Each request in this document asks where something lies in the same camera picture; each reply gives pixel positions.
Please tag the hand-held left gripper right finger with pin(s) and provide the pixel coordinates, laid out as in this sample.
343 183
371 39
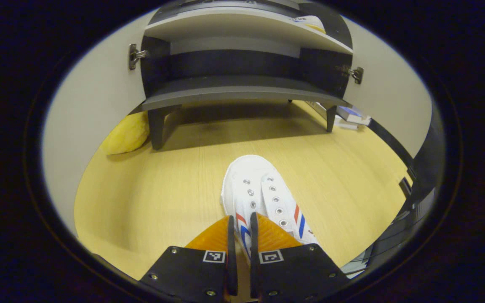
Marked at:
254 269

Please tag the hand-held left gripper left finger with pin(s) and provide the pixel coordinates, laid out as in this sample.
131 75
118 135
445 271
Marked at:
230 261

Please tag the white striped shoe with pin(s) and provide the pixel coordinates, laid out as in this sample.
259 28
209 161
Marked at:
246 176
310 22

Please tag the white and grey shoe cabinet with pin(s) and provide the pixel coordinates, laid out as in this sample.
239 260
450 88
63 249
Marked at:
234 90

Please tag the yellow plush toy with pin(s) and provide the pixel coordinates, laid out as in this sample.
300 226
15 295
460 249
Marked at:
126 134

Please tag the white cabinet door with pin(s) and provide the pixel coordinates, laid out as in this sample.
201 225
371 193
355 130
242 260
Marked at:
91 97
394 97

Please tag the small stack of books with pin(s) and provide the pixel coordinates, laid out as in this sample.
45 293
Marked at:
352 114

